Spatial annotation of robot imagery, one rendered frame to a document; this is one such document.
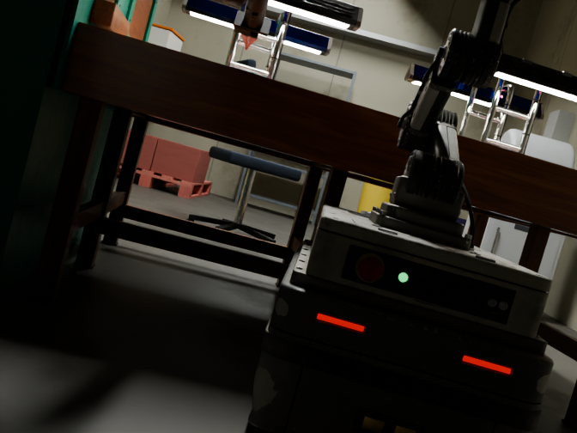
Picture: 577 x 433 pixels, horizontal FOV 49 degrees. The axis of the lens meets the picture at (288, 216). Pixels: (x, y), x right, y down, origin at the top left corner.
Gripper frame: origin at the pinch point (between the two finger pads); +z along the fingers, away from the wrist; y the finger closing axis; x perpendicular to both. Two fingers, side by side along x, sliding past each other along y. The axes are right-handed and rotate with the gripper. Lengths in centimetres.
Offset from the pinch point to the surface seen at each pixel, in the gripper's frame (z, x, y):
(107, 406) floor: 0, 112, 7
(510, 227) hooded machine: 194, -125, -203
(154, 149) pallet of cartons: 380, -258, 71
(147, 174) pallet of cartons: 394, -236, 71
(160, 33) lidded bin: 313, -350, 95
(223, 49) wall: 426, -483, 40
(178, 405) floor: 6, 107, -7
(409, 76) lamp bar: 42, -60, -67
